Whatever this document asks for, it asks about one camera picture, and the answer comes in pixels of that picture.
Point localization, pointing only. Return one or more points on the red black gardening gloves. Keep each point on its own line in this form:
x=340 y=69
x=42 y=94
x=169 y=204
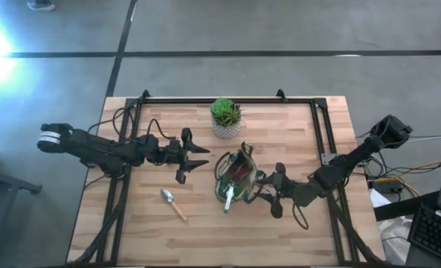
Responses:
x=238 y=172

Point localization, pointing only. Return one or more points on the black side desk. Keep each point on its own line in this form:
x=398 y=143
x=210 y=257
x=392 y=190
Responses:
x=402 y=206

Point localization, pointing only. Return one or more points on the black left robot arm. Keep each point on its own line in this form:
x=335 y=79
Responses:
x=93 y=145

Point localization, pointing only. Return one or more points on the succulent in patterned pot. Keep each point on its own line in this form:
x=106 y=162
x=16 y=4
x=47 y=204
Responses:
x=225 y=111

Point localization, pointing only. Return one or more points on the black aluminium table frame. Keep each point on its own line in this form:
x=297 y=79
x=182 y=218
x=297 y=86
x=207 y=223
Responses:
x=302 y=101

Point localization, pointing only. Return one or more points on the black metal stand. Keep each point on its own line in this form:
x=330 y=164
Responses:
x=4 y=182

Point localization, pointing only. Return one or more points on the cream green gardening tote bag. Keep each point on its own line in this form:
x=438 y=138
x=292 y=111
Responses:
x=251 y=175

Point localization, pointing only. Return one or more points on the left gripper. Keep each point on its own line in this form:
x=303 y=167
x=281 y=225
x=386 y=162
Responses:
x=172 y=152

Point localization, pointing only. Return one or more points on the black keyboard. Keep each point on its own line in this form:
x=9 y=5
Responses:
x=434 y=232

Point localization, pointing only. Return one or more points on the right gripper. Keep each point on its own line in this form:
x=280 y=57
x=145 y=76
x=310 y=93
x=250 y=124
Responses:
x=285 y=184

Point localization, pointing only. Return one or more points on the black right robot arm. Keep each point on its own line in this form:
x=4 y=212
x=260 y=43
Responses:
x=354 y=158

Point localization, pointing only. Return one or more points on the person's shoe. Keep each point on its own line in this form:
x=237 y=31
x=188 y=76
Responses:
x=41 y=5

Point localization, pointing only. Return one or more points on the white paper sheet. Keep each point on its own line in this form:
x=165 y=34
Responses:
x=378 y=199

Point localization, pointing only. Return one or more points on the white plastic bag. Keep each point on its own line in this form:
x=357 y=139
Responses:
x=393 y=238

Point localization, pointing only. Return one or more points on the silver frame bracket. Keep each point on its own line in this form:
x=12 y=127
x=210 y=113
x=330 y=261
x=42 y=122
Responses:
x=326 y=159

